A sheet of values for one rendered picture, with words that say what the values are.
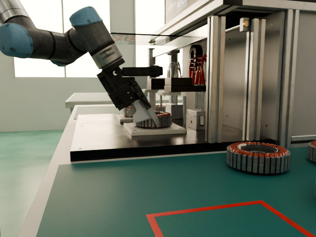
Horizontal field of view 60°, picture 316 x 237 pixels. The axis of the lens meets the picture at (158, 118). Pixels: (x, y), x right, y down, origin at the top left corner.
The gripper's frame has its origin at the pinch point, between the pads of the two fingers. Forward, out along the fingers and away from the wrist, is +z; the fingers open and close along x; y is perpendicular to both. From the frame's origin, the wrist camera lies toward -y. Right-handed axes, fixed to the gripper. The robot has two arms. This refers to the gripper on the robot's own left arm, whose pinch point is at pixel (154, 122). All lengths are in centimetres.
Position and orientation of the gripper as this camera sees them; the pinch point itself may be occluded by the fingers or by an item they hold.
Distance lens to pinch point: 79.5
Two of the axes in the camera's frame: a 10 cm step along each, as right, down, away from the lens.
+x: 2.6, 1.3, -9.6
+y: -8.4, 5.3, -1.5
